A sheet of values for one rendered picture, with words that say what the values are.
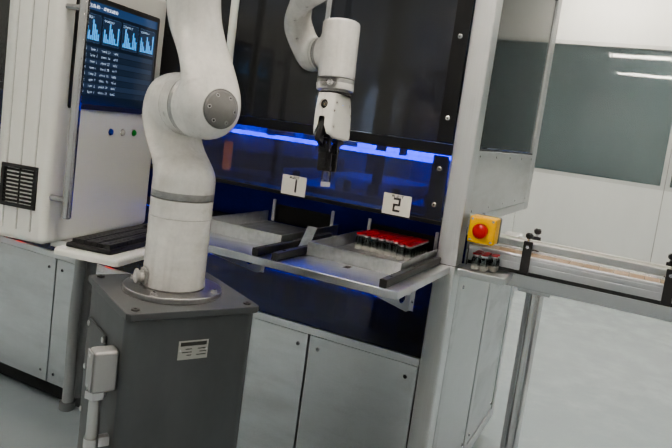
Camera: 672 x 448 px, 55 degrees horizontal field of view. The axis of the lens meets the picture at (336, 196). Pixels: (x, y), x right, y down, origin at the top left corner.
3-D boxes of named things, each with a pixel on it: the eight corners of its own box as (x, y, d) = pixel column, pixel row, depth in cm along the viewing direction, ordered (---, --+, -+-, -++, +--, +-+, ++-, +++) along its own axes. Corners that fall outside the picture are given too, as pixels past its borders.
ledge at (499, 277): (469, 267, 190) (470, 261, 190) (514, 277, 185) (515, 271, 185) (456, 274, 178) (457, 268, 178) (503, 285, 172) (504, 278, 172)
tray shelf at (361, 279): (253, 223, 216) (253, 217, 216) (457, 269, 186) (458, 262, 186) (152, 237, 173) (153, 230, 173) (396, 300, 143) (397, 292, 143)
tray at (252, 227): (266, 220, 214) (267, 210, 213) (336, 236, 202) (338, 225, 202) (201, 229, 183) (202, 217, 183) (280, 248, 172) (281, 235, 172)
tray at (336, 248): (360, 241, 199) (361, 229, 199) (441, 259, 188) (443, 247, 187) (306, 254, 169) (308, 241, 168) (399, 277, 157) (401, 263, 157)
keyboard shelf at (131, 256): (124, 230, 218) (125, 222, 217) (199, 245, 210) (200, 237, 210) (26, 250, 175) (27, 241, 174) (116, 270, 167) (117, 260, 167)
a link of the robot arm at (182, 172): (168, 202, 118) (182, 69, 115) (125, 185, 131) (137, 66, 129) (225, 203, 126) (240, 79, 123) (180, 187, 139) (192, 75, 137)
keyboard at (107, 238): (147, 228, 212) (148, 221, 212) (186, 235, 209) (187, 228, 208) (65, 246, 174) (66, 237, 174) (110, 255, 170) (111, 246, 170)
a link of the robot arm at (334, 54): (306, 76, 146) (337, 75, 140) (312, 17, 146) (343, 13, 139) (332, 83, 152) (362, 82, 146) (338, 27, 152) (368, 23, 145)
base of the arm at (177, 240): (140, 307, 115) (151, 204, 113) (109, 278, 130) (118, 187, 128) (237, 302, 126) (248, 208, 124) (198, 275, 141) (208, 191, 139)
